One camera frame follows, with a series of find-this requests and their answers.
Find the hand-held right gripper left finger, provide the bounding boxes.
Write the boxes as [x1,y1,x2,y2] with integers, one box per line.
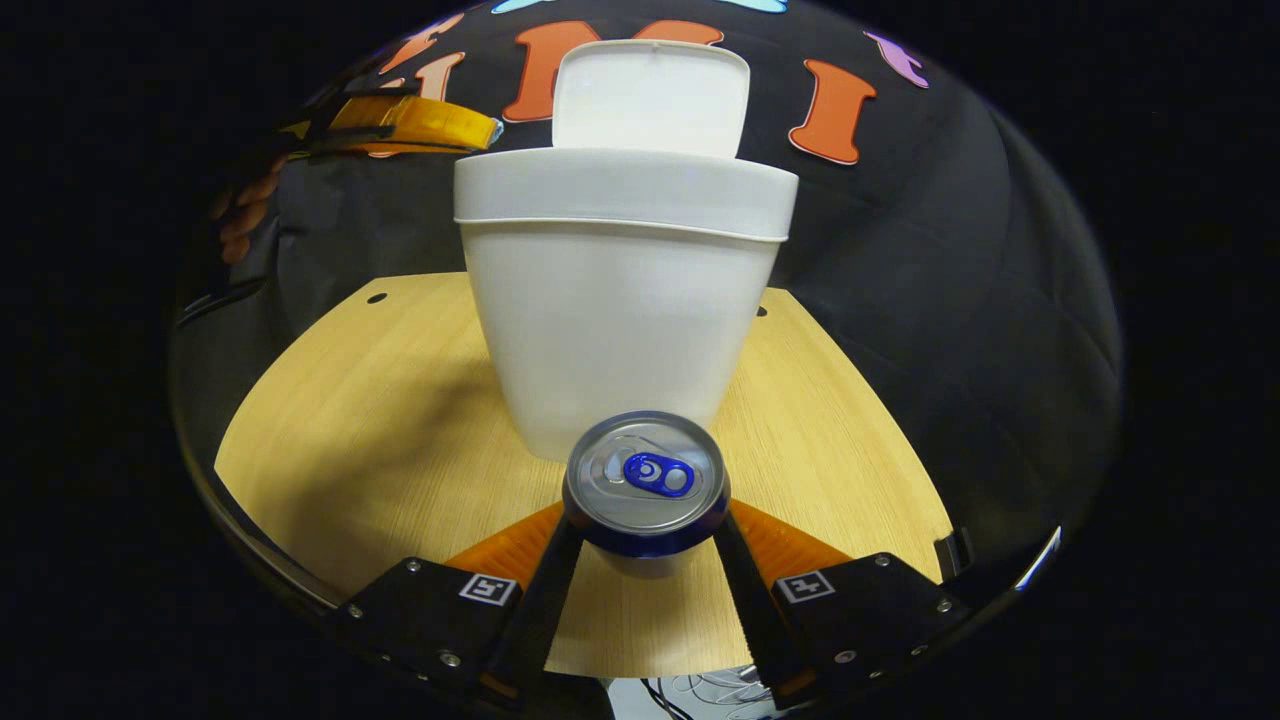
[325,500,586,701]

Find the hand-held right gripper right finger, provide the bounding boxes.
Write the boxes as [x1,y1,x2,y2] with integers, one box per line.
[712,500,967,701]

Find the blue silver pop can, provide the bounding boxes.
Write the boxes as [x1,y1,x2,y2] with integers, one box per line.
[562,410,732,579]

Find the white desktop garbage bin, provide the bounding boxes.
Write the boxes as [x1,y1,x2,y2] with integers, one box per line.
[453,40,800,463]

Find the black backdrop cloth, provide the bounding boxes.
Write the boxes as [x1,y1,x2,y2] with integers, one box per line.
[170,0,1123,601]

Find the tangled black cables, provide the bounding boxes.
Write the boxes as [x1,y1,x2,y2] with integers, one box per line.
[640,668,776,720]

